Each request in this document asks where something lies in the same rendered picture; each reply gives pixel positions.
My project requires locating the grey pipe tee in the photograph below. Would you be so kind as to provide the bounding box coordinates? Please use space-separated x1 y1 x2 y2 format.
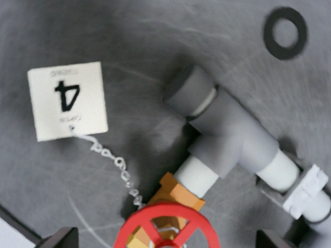
114 63 331 248

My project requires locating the white tag on silver chain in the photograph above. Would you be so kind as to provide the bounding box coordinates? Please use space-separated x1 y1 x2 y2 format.
27 64 146 210

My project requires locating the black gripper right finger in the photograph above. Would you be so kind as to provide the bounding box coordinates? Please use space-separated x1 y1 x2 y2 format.
256 229 297 248

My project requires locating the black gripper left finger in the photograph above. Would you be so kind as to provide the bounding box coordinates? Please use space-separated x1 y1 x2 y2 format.
33 227 79 248

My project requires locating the dark grey rubber ring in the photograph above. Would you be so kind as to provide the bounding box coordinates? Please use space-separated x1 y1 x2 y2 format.
260 5 306 59

